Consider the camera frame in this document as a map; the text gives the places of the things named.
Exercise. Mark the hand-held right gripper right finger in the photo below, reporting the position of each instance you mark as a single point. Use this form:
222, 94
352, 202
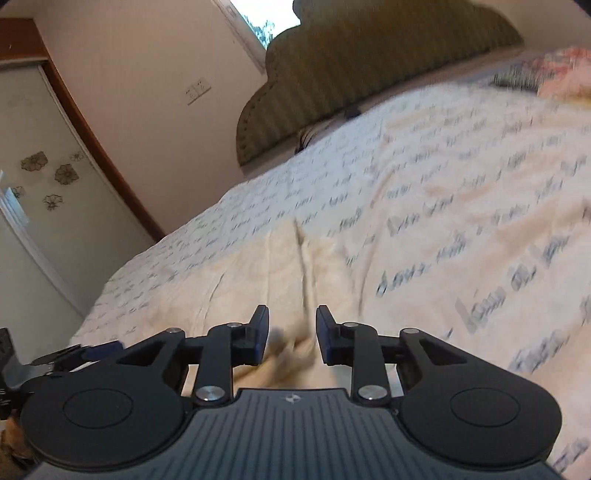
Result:
324, 334

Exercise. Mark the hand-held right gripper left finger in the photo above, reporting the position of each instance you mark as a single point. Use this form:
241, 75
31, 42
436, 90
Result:
261, 334

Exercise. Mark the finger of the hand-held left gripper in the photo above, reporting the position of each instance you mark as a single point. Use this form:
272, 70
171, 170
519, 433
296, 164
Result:
99, 350

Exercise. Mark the cream pants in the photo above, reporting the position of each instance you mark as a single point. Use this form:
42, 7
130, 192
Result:
258, 277

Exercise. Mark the person's left hand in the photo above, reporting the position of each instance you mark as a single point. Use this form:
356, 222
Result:
11, 438

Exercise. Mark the flower-decal wardrobe door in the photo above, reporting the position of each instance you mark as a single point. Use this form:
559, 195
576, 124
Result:
51, 221

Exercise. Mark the white script-printed blanket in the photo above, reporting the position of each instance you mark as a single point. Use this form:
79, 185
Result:
461, 207

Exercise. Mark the small black device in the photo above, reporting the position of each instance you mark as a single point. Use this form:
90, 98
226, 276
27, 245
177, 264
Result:
353, 112

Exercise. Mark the green striped upholstered headboard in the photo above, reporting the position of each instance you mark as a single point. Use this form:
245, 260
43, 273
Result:
369, 60

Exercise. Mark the window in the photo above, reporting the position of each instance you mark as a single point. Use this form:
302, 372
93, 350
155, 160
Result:
268, 21

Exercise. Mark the floral patterned pillow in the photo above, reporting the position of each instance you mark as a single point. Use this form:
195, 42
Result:
565, 74

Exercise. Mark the brown wooden door frame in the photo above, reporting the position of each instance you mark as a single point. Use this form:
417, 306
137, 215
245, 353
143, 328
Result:
92, 138

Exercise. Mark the white wall socket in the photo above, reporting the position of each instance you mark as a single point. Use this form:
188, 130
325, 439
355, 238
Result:
191, 94
204, 86

